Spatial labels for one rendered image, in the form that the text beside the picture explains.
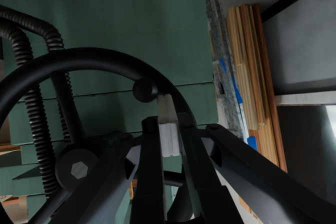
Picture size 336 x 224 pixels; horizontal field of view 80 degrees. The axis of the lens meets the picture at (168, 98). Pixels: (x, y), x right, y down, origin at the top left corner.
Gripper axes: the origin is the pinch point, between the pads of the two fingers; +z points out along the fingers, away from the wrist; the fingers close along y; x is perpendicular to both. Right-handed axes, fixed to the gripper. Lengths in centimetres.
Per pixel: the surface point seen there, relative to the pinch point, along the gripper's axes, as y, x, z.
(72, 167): -11.0, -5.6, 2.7
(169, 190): -1, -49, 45
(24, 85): -16.4, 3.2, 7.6
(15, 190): -25.0, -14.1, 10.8
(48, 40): -15.9, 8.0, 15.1
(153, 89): -1.0, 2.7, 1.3
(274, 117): 91, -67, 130
